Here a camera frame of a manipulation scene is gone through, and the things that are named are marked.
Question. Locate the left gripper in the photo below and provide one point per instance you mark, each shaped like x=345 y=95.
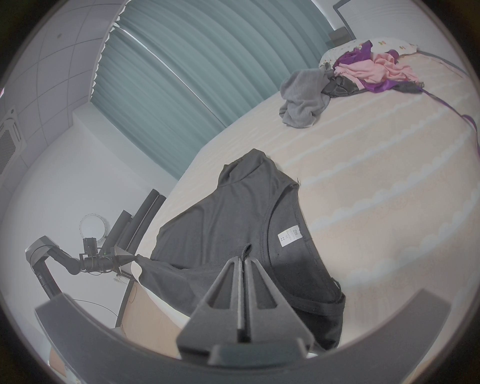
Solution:
x=122 y=259

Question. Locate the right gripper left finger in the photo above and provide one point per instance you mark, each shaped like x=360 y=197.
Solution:
x=198 y=330

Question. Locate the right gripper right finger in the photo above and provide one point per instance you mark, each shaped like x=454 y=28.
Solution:
x=288 y=330

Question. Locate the black T-shirt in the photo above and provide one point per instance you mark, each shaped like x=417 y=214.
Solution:
x=232 y=225

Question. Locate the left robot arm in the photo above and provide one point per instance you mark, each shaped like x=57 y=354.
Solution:
x=69 y=262

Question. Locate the bed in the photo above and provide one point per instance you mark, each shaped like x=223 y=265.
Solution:
x=375 y=195

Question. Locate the pile of clothes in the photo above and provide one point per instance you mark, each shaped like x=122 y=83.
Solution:
x=367 y=71

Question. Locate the blue-green curtain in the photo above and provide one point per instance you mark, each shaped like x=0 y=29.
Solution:
x=243 y=48
x=150 y=105

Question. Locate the white ceiling air conditioner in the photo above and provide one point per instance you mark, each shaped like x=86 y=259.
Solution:
x=11 y=142

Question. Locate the grey garment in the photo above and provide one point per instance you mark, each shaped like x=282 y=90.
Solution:
x=303 y=97

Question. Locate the grey bedside table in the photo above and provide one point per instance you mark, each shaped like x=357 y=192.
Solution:
x=341 y=34

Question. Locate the white printed pillow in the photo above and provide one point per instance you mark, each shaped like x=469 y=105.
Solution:
x=403 y=47

